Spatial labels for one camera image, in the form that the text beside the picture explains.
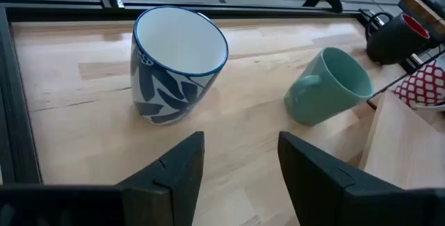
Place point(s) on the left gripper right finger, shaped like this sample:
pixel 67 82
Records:
pixel 330 198

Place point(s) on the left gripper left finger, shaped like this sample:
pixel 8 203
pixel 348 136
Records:
pixel 156 198

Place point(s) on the teal green mug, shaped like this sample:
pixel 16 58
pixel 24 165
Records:
pixel 320 104

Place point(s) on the white mug blue leaf pattern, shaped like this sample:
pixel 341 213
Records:
pixel 163 94

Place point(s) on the white mug red lattice pattern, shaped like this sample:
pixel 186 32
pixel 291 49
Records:
pixel 424 87

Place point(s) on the black mug red inside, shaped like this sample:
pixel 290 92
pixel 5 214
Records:
pixel 389 41

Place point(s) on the wooden top workbench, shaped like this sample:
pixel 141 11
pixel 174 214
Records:
pixel 422 14

